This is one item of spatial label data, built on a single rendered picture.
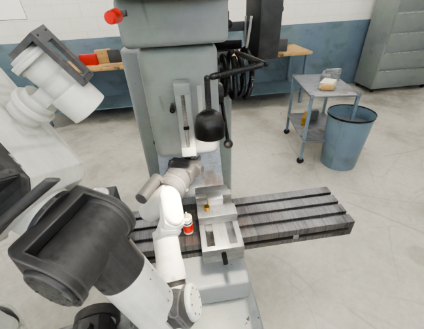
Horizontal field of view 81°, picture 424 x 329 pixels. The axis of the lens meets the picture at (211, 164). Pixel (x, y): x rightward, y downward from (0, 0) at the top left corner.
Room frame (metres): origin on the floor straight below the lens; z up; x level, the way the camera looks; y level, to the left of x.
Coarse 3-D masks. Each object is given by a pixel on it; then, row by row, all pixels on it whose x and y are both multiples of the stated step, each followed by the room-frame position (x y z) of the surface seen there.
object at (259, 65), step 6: (246, 66) 0.58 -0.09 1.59; (252, 66) 0.59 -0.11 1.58; (258, 66) 0.60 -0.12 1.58; (216, 72) 0.54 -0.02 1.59; (222, 72) 0.54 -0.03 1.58; (228, 72) 0.55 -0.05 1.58; (234, 72) 0.56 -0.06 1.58; (240, 72) 0.57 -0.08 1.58; (210, 78) 0.53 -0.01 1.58; (216, 78) 0.54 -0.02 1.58
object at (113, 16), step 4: (112, 8) 0.49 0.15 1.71; (116, 8) 0.50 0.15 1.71; (108, 12) 0.46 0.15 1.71; (112, 12) 0.46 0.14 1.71; (116, 12) 0.48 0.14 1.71; (120, 12) 0.50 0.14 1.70; (124, 12) 0.57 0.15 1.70; (104, 16) 0.46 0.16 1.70; (108, 16) 0.46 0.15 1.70; (112, 16) 0.46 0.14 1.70; (116, 16) 0.46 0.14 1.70; (120, 16) 0.49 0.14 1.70; (124, 16) 0.58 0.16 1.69; (108, 20) 0.46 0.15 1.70; (112, 20) 0.46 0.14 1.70; (116, 20) 0.46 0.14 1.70; (120, 20) 0.49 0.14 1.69; (112, 24) 0.46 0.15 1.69
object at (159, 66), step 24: (144, 48) 0.65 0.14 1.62; (168, 48) 0.65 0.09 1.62; (192, 48) 0.65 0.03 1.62; (144, 72) 0.64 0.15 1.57; (168, 72) 0.64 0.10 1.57; (192, 72) 0.65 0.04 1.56; (168, 96) 0.64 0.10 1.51; (192, 96) 0.65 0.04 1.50; (216, 96) 0.66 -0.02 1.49; (168, 120) 0.64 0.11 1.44; (168, 144) 0.64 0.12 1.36; (216, 144) 0.66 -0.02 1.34
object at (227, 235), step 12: (204, 192) 0.79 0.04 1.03; (228, 192) 0.79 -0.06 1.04; (204, 204) 0.76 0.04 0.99; (204, 228) 0.63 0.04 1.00; (216, 228) 0.63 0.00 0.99; (228, 228) 0.62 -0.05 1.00; (204, 240) 0.58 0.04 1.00; (216, 240) 0.57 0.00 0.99; (228, 240) 0.57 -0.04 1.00; (240, 240) 0.57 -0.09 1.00; (204, 252) 0.53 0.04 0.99; (216, 252) 0.53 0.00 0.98; (228, 252) 0.54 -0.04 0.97; (240, 252) 0.54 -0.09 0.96
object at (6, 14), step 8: (0, 0) 4.64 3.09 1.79; (8, 0) 4.65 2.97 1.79; (16, 0) 4.66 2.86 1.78; (0, 8) 4.63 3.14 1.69; (8, 8) 4.64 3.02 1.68; (16, 8) 4.65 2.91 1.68; (0, 16) 4.62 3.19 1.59; (8, 16) 4.64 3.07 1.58; (16, 16) 4.65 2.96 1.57; (24, 16) 4.66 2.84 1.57
